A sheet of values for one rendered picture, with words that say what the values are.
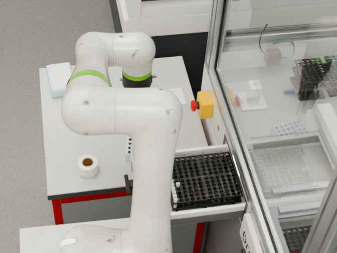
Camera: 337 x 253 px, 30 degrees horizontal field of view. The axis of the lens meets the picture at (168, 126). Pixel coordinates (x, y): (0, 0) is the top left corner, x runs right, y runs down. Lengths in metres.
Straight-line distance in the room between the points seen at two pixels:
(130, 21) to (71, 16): 1.50
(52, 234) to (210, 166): 0.54
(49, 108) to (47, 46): 1.45
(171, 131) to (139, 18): 1.13
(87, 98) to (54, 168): 0.79
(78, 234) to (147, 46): 0.58
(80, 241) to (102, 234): 0.06
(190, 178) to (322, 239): 0.70
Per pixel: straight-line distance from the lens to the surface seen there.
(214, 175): 2.01
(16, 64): 3.72
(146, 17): 2.54
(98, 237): 1.65
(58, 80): 2.43
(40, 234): 1.96
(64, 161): 2.22
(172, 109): 1.46
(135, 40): 1.85
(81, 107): 1.44
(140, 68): 1.89
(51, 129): 2.32
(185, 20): 2.59
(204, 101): 2.21
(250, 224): 1.89
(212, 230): 2.47
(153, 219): 1.59
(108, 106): 1.45
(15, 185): 3.14
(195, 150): 2.08
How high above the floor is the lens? 2.49
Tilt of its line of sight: 48 degrees down
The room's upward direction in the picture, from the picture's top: 4 degrees clockwise
